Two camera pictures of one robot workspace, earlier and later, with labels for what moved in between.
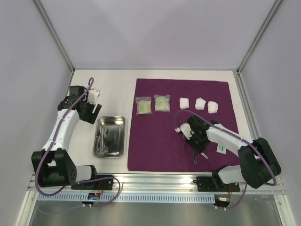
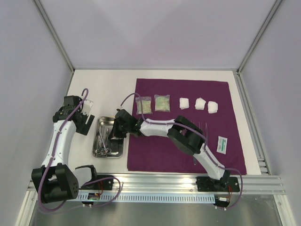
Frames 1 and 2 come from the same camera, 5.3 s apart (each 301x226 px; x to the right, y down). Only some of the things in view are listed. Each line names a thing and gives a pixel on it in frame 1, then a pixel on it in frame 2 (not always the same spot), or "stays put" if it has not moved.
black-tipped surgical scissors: x=99 y=151 stays put
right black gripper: x=196 y=144 → x=118 y=128
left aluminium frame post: x=53 y=34 stays put
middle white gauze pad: x=200 y=104 stays put
